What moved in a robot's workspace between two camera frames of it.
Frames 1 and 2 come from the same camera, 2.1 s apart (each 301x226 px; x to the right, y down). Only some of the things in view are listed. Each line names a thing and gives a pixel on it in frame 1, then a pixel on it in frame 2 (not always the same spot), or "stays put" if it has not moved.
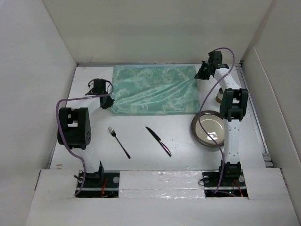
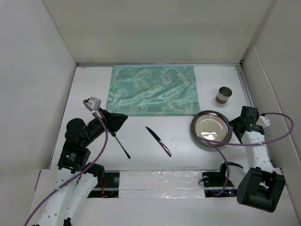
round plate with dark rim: [214, 123] stays put
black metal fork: [113, 133] stays put
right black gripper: [200, 74] -> [233, 124]
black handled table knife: [158, 138] stays put
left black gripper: [108, 103] -> [113, 121]
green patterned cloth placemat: [155, 89] stays put
